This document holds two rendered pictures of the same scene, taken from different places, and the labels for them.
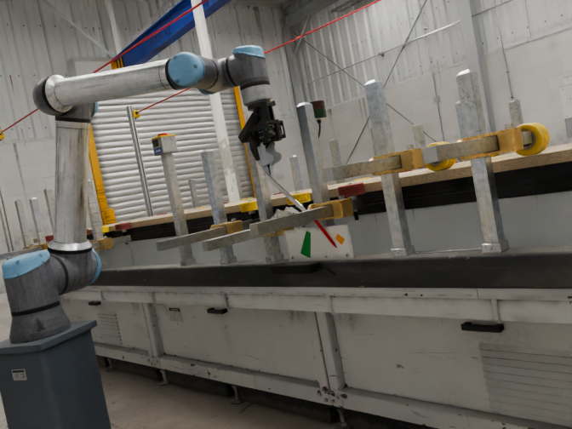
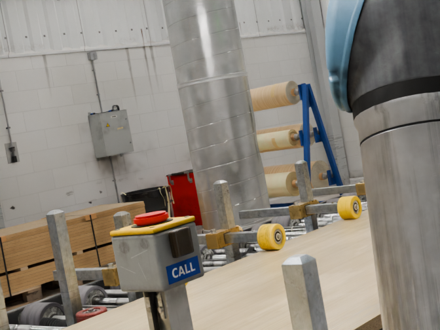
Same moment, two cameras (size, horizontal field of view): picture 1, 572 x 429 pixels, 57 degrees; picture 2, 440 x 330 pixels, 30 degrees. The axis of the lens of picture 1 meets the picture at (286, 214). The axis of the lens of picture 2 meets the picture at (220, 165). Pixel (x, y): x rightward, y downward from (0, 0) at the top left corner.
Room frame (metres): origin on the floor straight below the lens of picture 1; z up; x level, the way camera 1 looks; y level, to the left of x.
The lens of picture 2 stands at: (2.11, 1.34, 1.32)
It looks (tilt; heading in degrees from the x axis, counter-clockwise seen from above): 3 degrees down; 265
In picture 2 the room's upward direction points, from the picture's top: 10 degrees counter-clockwise
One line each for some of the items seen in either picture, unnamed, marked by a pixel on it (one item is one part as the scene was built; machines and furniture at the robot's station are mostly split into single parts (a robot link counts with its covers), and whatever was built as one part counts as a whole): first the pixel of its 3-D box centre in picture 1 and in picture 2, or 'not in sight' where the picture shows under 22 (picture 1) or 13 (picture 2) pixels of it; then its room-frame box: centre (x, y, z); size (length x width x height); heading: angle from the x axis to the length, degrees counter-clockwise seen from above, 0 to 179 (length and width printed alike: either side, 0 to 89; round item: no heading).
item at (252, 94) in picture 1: (258, 96); not in sight; (1.60, 0.02, 1.21); 0.10 x 0.09 x 0.05; 134
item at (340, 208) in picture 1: (329, 209); not in sight; (1.56, -0.13, 0.85); 0.14 x 0.06 x 0.05; 45
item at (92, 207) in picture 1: (96, 227); not in sight; (2.64, 0.94, 0.91); 0.04 x 0.04 x 0.48; 45
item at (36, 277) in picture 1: (31, 279); not in sight; (1.78, 0.88, 0.79); 0.17 x 0.15 x 0.18; 157
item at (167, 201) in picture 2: not in sight; (150, 219); (2.20, -7.92, 0.36); 0.58 x 0.56 x 0.72; 128
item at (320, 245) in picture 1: (316, 243); not in sight; (1.58, -0.07, 0.75); 0.26 x 0.01 x 0.10; 45
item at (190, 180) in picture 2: not in sight; (204, 200); (1.52, -8.58, 0.41); 0.76 x 0.48 x 0.81; 45
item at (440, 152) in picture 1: (487, 143); not in sight; (1.16, -0.46, 0.95); 0.50 x 0.04 x 0.04; 135
